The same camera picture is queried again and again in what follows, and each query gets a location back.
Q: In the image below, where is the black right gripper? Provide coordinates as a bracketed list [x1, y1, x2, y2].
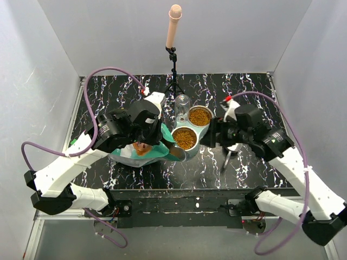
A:
[198, 116, 252, 148]

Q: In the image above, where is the silver metal scoop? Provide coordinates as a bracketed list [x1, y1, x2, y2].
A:
[221, 144, 243, 172]

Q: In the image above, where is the green pet food bag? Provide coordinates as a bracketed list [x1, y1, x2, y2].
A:
[108, 124, 190, 168]

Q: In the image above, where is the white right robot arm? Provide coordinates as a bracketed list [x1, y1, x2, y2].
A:
[200, 100, 346, 246]

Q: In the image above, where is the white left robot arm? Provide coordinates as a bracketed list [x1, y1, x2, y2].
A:
[24, 97, 162, 217]

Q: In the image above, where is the teal double pet bowl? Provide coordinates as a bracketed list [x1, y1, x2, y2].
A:
[171, 94, 214, 161]

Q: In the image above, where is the black tripod stand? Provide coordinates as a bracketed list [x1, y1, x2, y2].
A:
[164, 47, 184, 98]

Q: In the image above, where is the beige microphone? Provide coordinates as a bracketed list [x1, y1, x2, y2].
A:
[165, 4, 182, 49]

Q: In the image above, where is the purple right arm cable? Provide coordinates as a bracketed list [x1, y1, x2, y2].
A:
[230, 91, 310, 256]

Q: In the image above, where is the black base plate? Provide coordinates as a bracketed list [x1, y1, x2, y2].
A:
[106, 189, 257, 229]

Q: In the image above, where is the aluminium rail frame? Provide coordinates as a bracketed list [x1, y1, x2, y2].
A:
[23, 196, 339, 260]

